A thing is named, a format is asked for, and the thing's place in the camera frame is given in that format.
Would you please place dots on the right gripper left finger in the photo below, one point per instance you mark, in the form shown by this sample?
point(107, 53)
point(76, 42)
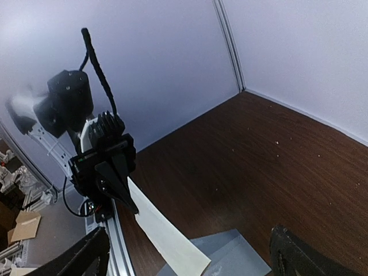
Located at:
point(95, 246)

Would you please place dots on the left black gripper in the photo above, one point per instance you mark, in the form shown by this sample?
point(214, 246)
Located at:
point(101, 174)

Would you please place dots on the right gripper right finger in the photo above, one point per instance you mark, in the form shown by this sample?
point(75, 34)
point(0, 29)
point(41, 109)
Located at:
point(291, 255)

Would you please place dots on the grey-blue envelope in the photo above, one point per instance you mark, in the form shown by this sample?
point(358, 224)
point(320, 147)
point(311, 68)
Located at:
point(224, 253)

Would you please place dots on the ornate bordered paper sheet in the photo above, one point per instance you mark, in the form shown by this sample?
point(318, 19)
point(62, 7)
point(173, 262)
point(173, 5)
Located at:
point(169, 230)

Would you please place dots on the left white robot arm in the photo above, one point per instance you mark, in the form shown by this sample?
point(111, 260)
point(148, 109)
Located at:
point(56, 120)

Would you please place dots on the flat cardboard sheet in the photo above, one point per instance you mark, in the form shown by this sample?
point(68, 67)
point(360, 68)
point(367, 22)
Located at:
point(27, 224)

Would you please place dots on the front aluminium rail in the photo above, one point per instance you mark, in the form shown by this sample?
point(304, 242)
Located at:
point(119, 259)

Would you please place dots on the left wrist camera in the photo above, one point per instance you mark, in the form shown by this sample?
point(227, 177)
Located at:
point(101, 132)

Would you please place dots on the left aluminium frame post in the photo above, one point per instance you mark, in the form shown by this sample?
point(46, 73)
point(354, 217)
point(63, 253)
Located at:
point(11, 142)

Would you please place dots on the aluminium frame post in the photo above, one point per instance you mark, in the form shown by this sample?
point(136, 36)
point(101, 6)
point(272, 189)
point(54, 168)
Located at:
point(230, 43)
point(11, 142)

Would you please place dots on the right aluminium frame post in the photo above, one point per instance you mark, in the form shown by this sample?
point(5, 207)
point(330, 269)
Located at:
point(230, 43)

